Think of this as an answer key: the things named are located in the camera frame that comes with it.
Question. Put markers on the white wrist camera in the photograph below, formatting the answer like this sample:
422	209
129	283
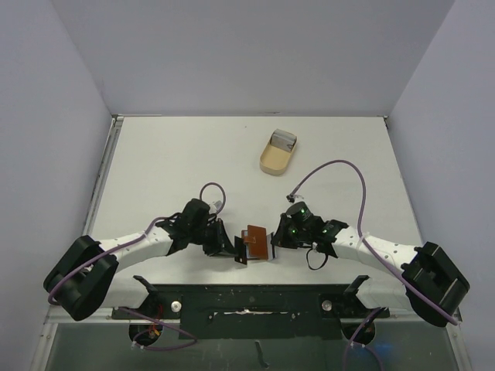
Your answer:
217	206
294	198

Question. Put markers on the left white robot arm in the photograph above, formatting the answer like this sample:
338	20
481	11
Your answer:
85	278

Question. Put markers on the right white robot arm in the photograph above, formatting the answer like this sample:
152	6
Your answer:
429	283

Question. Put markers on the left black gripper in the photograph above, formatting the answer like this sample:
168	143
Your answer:
221	245

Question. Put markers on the tan oval cardboard tray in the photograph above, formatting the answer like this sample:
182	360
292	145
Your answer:
274	161

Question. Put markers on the silver striped credit card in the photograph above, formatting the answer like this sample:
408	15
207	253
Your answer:
271	247

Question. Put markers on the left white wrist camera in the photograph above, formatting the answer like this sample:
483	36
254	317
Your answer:
217	206

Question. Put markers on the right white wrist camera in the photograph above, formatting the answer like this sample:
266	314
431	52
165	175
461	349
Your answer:
294	198

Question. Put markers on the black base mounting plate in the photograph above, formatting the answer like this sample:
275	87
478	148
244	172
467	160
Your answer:
257	311

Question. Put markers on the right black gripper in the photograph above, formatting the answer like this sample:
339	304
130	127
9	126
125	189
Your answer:
281	232

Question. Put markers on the aluminium rail left edge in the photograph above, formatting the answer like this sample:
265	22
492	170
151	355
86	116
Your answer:
43	349

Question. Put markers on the black credit card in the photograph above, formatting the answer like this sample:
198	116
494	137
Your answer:
241	254

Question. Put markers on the brown leather card holder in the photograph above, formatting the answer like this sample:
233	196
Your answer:
255	242

